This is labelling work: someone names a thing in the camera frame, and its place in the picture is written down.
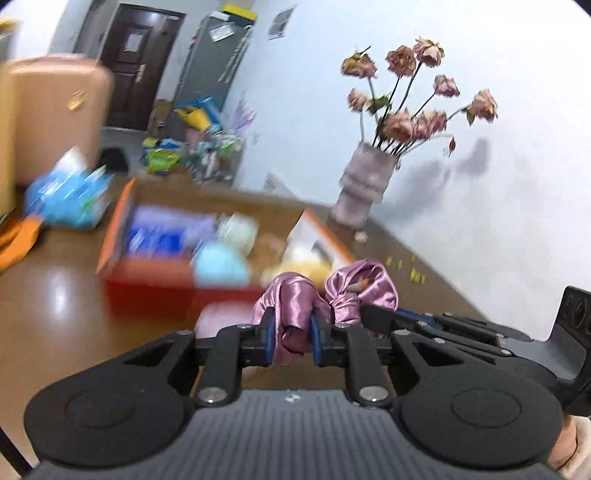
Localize white and yellow plush toy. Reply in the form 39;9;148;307
260;244;334;288

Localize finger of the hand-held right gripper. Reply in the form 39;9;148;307
396;308;534;344
361;305;514;360

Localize pale pink soft pad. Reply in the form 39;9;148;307
194;301;265;370

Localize red orange cardboard box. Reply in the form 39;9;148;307
96;178;357;320

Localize light blue round plush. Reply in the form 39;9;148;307
193;242;251;288

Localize ribbed pink vase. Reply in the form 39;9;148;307
329;141;400;230

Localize cream sleeved right forearm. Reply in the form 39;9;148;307
558;414;591;480

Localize scattered small yellow pieces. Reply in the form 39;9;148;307
385;253;428;283

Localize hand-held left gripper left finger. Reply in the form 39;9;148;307
124;307;278;408

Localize person's right hand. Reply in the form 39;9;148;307
546;414;579;472

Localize yellow box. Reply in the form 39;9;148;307
221;4;257;20

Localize pile of colourful toys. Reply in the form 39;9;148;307
141;95;246;182

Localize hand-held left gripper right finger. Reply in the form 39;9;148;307
310;314;455;408

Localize pink suitcase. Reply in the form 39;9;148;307
0;54;115;186

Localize blue tissue packet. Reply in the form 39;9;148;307
24;147;115;230

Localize paper wall poster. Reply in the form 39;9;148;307
268;6;297;41

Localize purple satin scrunchie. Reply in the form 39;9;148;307
252;258;400;368

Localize black tripod leg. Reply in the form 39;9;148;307
0;424;29;480

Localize black bag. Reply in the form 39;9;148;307
99;148;129;175

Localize dark brown door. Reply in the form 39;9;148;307
99;4;186;131

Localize white and green soft item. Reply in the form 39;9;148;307
216;212;260;256

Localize dried pink roses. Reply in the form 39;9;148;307
341;36;499;158

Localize orange cloth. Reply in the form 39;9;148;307
0;216;46;274

